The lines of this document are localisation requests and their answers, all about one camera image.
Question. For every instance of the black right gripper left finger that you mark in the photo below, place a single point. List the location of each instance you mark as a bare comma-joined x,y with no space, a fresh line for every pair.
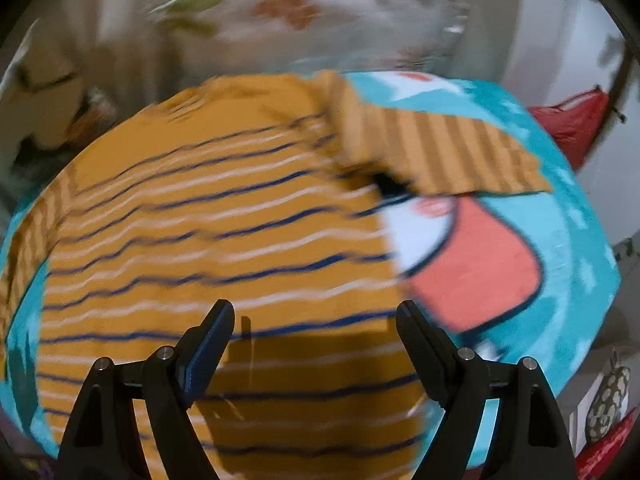
101,438

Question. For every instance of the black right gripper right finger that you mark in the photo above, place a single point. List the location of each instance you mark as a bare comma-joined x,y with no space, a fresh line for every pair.
529,439

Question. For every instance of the mustard striped small sweater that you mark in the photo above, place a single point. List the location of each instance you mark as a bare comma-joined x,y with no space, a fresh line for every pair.
235,279

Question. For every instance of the spotted pineapple cushion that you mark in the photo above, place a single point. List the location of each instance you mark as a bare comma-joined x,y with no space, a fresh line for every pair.
606,408

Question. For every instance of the turquoise star cartoon blanket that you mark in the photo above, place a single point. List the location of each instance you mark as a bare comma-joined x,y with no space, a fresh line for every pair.
500,259

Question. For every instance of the red plastic bag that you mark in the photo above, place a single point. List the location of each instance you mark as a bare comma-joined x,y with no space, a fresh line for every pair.
574,123

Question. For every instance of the cream pillow with black print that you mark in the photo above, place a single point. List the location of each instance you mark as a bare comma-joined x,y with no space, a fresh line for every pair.
48,108

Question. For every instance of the white floral pillow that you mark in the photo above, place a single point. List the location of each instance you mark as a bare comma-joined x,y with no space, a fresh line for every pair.
223,37

